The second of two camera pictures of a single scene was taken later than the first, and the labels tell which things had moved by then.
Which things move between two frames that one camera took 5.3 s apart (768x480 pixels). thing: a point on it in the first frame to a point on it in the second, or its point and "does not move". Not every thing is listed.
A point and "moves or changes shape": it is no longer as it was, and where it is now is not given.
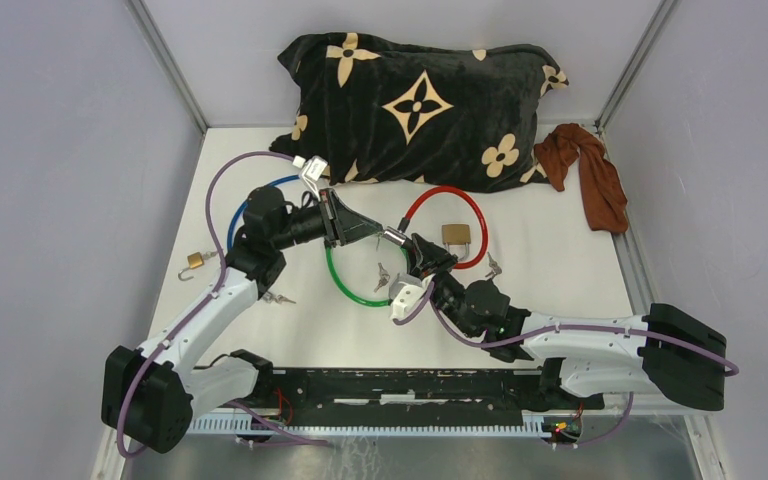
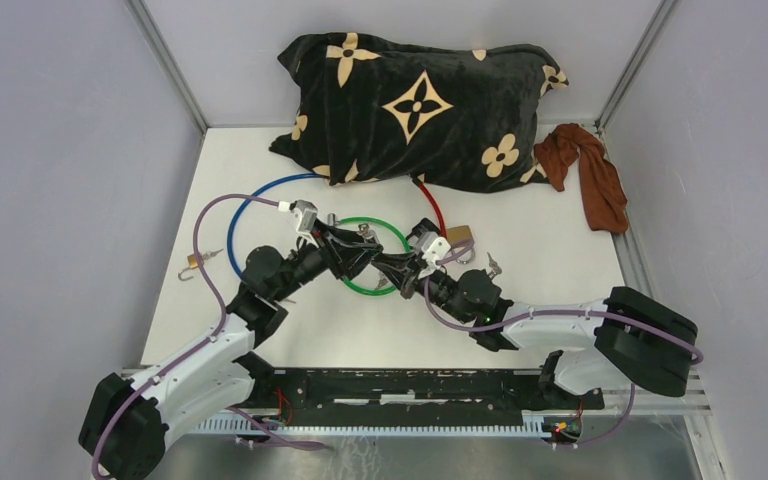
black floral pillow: x=455 y=119 does not move
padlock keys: x=496 y=268 does not move
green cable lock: x=351 y=295 moves or changes shape
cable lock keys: x=384 y=277 does not move
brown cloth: x=602 y=190 does not move
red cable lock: x=398 y=235 to x=439 y=218
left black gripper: x=342 y=224 to x=351 y=264
